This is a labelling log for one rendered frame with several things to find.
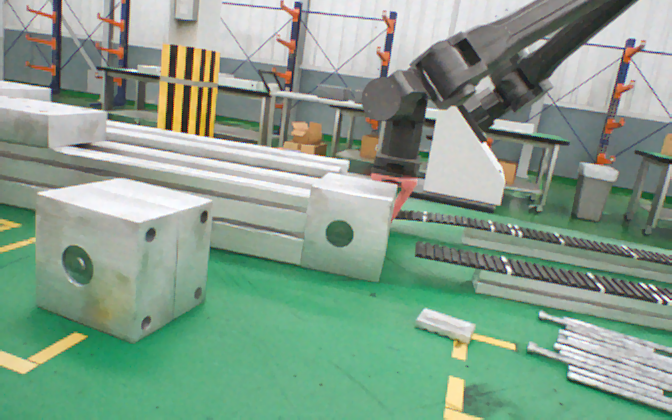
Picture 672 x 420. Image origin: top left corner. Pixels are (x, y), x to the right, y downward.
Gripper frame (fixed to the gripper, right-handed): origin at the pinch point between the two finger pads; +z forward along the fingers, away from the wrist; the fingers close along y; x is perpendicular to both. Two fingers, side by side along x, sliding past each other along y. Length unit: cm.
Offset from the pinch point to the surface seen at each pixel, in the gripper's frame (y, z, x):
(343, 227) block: 23.3, -3.2, -3.8
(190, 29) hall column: -288, -43, -184
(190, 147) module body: 4.7, -5.7, -31.6
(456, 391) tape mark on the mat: 41.1, 2.3, 8.7
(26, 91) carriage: 0, -10, -65
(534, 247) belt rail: 0.8, 1.0, 22.3
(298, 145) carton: -477, 58, -135
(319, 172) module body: 4.6, -5.3, -11.0
